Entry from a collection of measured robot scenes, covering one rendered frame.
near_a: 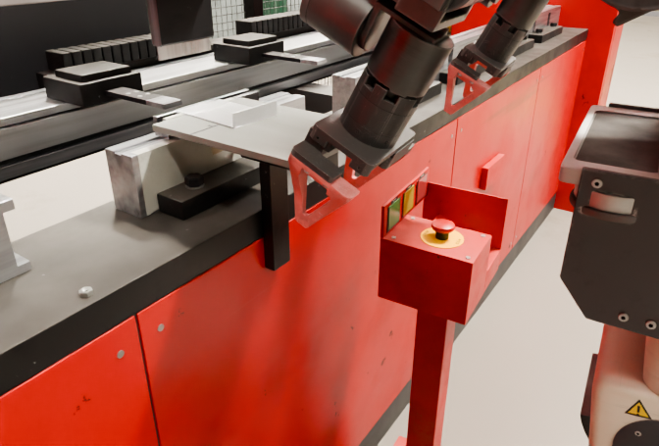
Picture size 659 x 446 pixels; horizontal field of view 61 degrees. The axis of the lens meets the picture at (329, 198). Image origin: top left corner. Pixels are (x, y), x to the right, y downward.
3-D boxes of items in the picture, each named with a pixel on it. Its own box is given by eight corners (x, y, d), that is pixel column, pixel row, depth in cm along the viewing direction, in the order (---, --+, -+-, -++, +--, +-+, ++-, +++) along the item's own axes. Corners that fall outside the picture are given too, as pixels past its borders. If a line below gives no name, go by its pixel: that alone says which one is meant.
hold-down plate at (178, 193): (183, 222, 78) (181, 202, 77) (158, 212, 81) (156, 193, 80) (310, 158, 100) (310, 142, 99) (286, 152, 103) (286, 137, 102)
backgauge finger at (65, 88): (143, 123, 83) (138, 90, 81) (46, 98, 96) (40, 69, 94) (202, 106, 92) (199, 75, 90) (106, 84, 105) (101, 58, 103)
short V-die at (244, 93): (169, 139, 81) (166, 119, 80) (155, 135, 83) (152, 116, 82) (259, 108, 96) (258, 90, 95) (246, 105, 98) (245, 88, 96)
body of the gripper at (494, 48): (457, 57, 83) (484, 12, 78) (477, 46, 91) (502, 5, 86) (493, 80, 81) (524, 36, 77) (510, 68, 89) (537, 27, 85)
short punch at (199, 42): (163, 61, 78) (154, -11, 74) (154, 60, 79) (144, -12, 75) (215, 50, 85) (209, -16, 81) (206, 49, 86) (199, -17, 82)
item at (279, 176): (322, 291, 80) (321, 151, 71) (247, 261, 88) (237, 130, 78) (337, 278, 83) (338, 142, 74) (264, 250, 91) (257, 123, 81)
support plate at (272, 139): (300, 172, 65) (300, 164, 64) (152, 130, 78) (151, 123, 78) (378, 131, 78) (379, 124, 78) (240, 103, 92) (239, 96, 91)
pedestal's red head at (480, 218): (465, 325, 91) (477, 229, 83) (377, 296, 98) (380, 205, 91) (497, 269, 107) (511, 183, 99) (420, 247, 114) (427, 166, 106)
